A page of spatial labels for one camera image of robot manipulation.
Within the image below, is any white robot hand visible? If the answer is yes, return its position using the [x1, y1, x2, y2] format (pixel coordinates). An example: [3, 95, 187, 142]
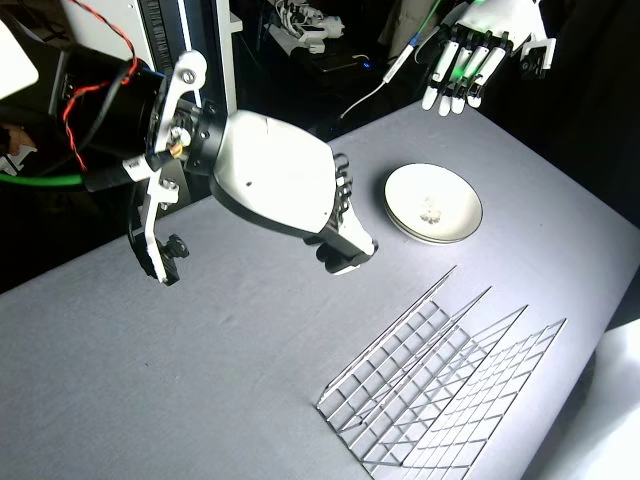
[209, 109, 379, 277]
[414, 0, 545, 118]

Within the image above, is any white plate with printed centre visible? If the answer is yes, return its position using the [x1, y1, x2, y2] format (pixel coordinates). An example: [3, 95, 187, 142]
[383, 163, 484, 244]

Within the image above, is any white spare robotic hand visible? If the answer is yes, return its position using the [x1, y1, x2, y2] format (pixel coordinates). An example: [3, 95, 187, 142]
[267, 0, 346, 55]

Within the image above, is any white adapter stick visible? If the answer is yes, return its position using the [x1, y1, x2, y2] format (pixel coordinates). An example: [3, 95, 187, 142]
[382, 42, 419, 84]

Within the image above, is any black device with blue light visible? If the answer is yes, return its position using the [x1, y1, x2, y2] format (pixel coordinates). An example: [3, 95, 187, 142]
[319, 53, 376, 75]

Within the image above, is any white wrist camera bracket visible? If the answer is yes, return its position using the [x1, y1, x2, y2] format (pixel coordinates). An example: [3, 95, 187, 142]
[519, 37, 557, 81]
[127, 49, 209, 287]

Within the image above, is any thin green cable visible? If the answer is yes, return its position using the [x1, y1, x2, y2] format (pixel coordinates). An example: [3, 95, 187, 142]
[414, 0, 445, 49]

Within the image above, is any thin white cable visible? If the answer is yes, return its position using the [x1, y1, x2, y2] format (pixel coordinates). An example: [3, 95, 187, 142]
[339, 79, 389, 120]

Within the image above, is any red twisted arm wire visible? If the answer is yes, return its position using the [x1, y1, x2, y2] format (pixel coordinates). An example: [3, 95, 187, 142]
[62, 0, 139, 171]

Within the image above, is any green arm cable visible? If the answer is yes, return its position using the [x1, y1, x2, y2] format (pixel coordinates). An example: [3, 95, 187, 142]
[0, 171, 87, 190]

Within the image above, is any wire dish rack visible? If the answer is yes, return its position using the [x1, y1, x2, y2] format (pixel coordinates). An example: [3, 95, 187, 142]
[314, 264, 569, 480]

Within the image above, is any white printed bracket part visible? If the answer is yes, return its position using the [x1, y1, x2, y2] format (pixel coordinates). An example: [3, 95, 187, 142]
[0, 144, 39, 175]

